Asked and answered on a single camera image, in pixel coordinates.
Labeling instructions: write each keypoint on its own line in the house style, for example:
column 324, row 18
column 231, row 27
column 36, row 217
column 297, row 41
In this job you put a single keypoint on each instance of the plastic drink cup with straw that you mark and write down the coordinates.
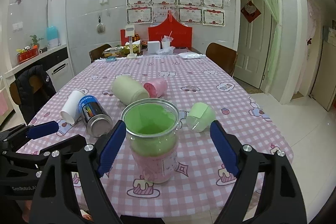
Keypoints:
column 166, row 41

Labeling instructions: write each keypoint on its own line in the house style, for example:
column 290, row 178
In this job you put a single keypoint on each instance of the white square box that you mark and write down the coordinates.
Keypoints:
column 153, row 47

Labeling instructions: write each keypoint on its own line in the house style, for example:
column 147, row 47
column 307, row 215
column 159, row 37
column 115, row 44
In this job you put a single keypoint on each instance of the pale yellow-green cup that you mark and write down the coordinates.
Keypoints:
column 128, row 90

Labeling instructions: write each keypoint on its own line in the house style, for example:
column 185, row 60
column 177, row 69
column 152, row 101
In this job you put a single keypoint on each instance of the white plastic bag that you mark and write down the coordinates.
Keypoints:
column 191, row 55

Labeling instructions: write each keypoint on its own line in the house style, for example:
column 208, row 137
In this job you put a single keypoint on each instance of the blue white humidifier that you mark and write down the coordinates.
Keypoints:
column 52, row 36

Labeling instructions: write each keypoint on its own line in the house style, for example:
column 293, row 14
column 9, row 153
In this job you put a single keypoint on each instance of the black jacket on chair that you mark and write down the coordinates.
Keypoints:
column 35, row 89

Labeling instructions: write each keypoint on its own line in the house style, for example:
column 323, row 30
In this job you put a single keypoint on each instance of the red diamond door decoration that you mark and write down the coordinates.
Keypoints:
column 250, row 11

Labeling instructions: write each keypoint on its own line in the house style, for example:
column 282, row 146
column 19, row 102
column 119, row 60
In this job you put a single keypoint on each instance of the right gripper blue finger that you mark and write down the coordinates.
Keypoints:
column 41, row 130

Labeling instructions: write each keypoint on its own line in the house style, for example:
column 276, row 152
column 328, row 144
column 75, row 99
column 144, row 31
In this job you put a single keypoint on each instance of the blue metal can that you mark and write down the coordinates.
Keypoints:
column 95, row 118

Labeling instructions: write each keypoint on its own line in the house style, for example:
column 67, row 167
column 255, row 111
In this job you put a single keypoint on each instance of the white paper cup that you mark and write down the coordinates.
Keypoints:
column 70, row 112

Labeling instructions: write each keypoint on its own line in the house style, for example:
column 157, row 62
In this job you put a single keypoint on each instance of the brown wooden chair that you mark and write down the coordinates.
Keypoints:
column 222, row 56
column 97, row 53

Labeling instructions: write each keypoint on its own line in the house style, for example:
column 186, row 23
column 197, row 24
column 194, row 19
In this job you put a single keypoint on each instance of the pink cup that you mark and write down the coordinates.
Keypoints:
column 156, row 87

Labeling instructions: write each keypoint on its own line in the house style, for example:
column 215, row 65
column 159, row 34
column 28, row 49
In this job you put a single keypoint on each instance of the white desk lamp stand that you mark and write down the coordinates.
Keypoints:
column 129, row 33

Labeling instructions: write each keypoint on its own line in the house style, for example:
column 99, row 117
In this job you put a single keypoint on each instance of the brown wooden chair left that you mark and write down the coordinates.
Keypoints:
column 97, row 53

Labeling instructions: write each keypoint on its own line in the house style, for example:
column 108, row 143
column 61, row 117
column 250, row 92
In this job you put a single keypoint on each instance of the clear jar pink green label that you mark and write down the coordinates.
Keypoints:
column 152, row 135

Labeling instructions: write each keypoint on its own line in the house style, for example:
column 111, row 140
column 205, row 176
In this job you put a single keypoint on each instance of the white panel door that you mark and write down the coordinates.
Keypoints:
column 253, row 46

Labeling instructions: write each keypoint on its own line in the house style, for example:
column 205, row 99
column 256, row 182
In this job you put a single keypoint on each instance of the potted plant red pot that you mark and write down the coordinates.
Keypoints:
column 30, row 51

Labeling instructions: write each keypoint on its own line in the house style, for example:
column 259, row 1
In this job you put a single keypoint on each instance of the brown wooden chair right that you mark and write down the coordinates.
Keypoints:
column 222, row 56

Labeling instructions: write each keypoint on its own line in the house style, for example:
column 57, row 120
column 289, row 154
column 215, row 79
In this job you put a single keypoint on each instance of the hanging round wall brush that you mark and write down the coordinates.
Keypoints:
column 100, row 28

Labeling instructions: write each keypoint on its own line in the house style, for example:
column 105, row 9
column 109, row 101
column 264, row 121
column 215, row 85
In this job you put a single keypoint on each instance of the light green plastic cup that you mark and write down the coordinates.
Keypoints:
column 200, row 117

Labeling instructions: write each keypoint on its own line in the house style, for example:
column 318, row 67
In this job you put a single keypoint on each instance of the white black cabinet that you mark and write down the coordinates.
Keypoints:
column 56, row 62

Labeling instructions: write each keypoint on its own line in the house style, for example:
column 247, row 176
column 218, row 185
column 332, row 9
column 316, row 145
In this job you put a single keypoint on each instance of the pink checkered tablecloth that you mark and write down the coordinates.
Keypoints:
column 200, row 181

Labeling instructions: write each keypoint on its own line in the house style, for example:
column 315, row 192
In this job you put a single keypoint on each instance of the green lace curtain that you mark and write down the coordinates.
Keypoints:
column 274, row 48

